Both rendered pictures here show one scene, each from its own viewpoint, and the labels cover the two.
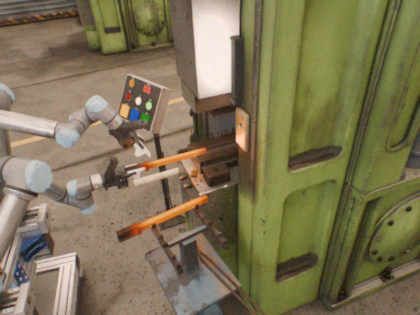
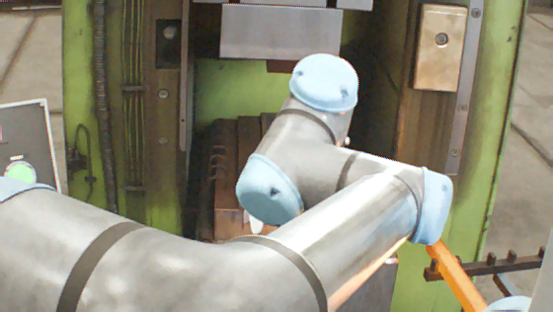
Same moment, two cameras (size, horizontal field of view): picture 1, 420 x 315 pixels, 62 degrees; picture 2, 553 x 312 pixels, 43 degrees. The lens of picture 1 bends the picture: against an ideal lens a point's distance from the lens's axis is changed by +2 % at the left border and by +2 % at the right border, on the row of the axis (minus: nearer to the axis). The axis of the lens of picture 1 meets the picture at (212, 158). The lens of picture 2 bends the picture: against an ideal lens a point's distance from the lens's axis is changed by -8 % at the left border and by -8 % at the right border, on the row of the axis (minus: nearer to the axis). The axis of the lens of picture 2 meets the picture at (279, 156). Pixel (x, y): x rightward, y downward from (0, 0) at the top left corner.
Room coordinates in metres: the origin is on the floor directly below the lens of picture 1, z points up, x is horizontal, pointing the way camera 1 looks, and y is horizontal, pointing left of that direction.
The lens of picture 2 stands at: (1.13, 1.26, 1.67)
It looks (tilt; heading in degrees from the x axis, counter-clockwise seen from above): 26 degrees down; 286
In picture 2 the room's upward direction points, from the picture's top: 4 degrees clockwise
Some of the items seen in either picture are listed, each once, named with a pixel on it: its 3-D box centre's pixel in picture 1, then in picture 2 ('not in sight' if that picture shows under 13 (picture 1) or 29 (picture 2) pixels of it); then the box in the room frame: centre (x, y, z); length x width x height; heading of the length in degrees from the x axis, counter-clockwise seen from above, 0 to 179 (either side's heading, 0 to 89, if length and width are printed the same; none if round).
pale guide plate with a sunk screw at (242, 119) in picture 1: (242, 129); (438, 47); (1.22, -0.13, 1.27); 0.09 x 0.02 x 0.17; 21
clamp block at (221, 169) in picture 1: (216, 174); not in sight; (1.33, -0.02, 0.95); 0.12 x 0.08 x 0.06; 111
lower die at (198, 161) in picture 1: (228, 147); (264, 170); (1.55, -0.10, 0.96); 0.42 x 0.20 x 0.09; 111
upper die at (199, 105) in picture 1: (228, 86); (275, 2); (1.55, -0.10, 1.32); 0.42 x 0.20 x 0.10; 111
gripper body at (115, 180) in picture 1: (115, 178); not in sight; (1.30, 0.48, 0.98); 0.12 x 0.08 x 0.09; 111
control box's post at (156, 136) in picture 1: (161, 165); not in sight; (1.96, 0.37, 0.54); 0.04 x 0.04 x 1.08; 21
